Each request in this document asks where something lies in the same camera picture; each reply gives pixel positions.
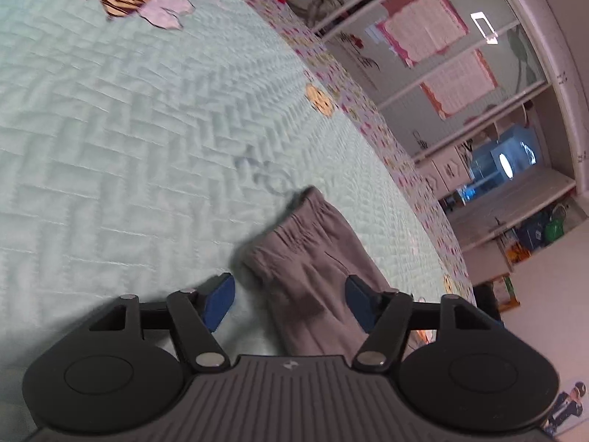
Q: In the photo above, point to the white glass-door wardrobe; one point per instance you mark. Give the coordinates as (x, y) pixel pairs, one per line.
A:
(400, 83)

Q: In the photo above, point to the black chair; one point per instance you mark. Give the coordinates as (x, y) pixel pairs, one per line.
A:
(487, 301)

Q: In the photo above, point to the green bag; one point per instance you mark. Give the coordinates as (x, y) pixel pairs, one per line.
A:
(559, 225)

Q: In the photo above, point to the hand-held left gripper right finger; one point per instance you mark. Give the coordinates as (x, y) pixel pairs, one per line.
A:
(361, 304)

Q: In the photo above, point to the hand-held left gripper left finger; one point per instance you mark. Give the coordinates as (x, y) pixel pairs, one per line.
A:
(218, 301)

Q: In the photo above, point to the grey bag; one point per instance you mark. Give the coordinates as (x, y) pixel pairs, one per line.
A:
(317, 2)

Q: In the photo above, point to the white shelf drawer unit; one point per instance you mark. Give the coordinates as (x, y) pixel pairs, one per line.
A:
(487, 221)

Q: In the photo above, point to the mint quilted bee bedspread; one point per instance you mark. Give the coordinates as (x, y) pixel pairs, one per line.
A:
(138, 147)

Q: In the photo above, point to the orange-bordered poster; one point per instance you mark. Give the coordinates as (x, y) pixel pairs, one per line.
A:
(460, 83)

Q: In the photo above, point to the grey pants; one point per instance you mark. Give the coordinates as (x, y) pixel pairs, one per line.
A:
(313, 267)

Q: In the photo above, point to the poster with suited figures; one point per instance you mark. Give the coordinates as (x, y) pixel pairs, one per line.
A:
(570, 409)

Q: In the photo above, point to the green orange box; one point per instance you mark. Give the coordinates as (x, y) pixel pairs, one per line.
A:
(508, 292)

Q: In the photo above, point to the pink-bordered poster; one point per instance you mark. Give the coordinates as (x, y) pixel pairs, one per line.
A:
(423, 25)

